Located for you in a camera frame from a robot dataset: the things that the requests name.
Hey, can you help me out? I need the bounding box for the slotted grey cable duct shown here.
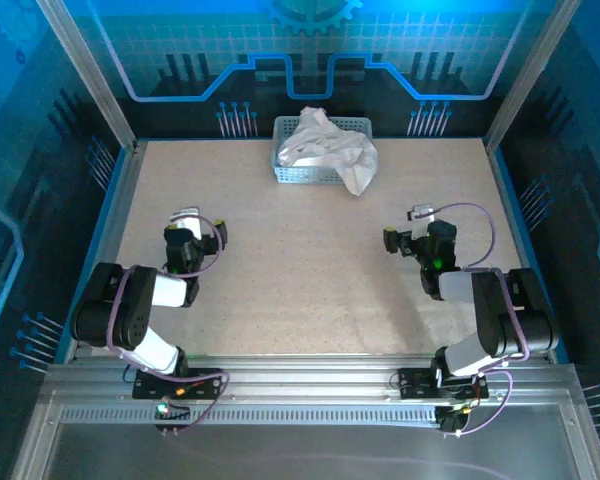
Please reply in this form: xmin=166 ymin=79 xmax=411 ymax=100
xmin=58 ymin=406 xmax=440 ymax=428

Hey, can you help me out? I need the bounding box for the white printed t-shirt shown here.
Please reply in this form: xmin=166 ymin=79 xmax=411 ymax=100
xmin=276 ymin=105 xmax=380 ymax=198

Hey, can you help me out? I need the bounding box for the aluminium frame post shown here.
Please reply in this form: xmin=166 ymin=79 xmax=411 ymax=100
xmin=483 ymin=0 xmax=584 ymax=151
xmin=33 ymin=0 xmax=140 ymax=151

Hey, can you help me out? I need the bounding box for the grey metal panel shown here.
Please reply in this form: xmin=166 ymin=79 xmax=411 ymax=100
xmin=42 ymin=424 xmax=581 ymax=480

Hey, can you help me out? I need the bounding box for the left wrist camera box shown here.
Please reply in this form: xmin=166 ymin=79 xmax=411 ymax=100
xmin=170 ymin=206 xmax=202 ymax=237

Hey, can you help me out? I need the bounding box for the aluminium mounting rail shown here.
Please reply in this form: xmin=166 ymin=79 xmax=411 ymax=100
xmin=42 ymin=352 xmax=584 ymax=409

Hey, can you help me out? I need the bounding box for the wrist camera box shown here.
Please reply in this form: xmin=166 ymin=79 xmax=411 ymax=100
xmin=170 ymin=206 xmax=202 ymax=237
xmin=406 ymin=202 xmax=435 ymax=222

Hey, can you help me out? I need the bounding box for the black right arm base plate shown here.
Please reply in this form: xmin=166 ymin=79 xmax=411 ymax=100
xmin=397 ymin=367 xmax=490 ymax=400

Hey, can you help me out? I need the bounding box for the black controller box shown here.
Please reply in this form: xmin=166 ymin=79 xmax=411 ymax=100
xmin=153 ymin=399 xmax=192 ymax=435
xmin=435 ymin=403 xmax=475 ymax=437

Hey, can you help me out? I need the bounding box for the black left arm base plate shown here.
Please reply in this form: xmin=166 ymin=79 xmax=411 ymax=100
xmin=131 ymin=368 xmax=225 ymax=401

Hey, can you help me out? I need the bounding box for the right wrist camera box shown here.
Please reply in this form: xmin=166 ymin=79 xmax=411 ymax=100
xmin=406 ymin=202 xmax=435 ymax=222

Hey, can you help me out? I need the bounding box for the light grey perforated basket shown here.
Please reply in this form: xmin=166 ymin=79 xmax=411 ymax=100
xmin=271 ymin=115 xmax=372 ymax=186

